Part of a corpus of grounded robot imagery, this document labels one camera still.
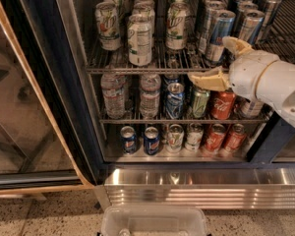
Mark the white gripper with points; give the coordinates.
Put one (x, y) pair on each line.
(248, 74)

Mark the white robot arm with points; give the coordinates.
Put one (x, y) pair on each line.
(284, 73)

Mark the red coke can middle shelf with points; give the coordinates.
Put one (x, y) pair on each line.
(222, 104)

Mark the green can middle shelf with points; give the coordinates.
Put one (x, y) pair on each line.
(199, 101)

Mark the silver can middle shelf right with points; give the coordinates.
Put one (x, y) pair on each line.
(250, 109)

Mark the redbull can row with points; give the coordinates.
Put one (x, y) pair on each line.
(241, 8)
(210, 8)

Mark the blue pepsi can middle shelf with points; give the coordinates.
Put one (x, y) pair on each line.
(174, 101)

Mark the front right 7up can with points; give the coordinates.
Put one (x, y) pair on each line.
(178, 17)

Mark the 7up can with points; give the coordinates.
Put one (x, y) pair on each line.
(139, 40)
(178, 17)
(175, 138)
(194, 136)
(108, 25)

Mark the right 7up can bottom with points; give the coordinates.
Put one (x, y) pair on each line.
(194, 136)

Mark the right coke can bottom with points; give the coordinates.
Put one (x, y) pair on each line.
(235, 138)

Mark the coke can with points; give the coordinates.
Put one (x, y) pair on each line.
(235, 138)
(215, 137)

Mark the left coke can bottom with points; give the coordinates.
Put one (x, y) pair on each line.
(215, 137)

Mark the left 7up can bottom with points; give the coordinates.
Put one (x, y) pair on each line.
(175, 138)

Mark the front middle 7up can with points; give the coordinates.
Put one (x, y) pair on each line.
(139, 40)

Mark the right pepsi can bottom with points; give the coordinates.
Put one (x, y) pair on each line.
(151, 141)

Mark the pepsi can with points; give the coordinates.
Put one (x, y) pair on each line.
(151, 141)
(128, 139)

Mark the left pepsi can bottom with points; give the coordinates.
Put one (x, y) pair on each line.
(128, 139)

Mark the front left 7up can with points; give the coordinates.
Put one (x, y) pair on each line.
(108, 25)

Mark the glass fridge door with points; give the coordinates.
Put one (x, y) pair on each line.
(46, 134)

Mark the right water bottle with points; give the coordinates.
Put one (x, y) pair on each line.
(149, 94)

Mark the water bottle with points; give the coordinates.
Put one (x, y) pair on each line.
(149, 94)
(112, 86)

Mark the left water bottle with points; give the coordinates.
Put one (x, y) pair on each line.
(112, 86)

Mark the clear plastic bin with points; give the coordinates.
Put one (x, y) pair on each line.
(153, 220)

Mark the top wire shelf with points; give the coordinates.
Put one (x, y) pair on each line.
(280, 41)

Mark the wire shelf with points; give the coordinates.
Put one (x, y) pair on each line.
(280, 41)
(137, 118)

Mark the middle wire shelf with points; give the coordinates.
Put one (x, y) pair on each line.
(137, 118)

